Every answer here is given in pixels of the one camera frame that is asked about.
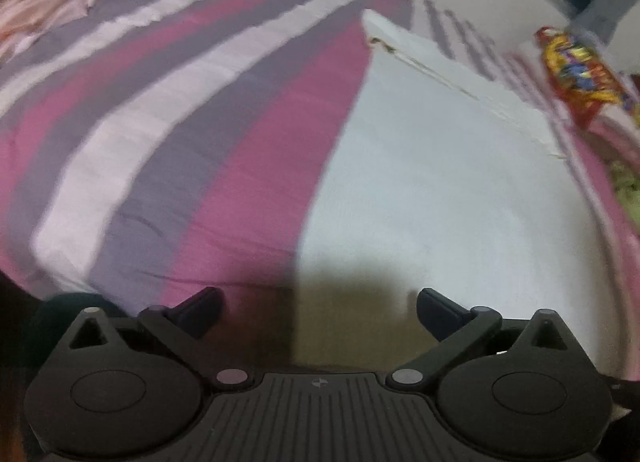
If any colourful red yellow bag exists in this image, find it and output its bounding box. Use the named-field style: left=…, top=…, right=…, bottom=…
left=535, top=27, right=639, bottom=130

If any green folded cloth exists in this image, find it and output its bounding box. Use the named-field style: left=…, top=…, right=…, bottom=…
left=608, top=160, right=640, bottom=233

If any striped pink purple bedspread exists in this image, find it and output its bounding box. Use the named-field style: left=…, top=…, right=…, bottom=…
left=1, top=0, right=639, bottom=378

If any pink striped pillow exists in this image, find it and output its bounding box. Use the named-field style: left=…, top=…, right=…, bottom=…
left=514, top=41, right=640, bottom=163

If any white knit sweater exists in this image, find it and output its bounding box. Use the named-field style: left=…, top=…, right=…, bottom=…
left=294, top=11, right=631, bottom=374

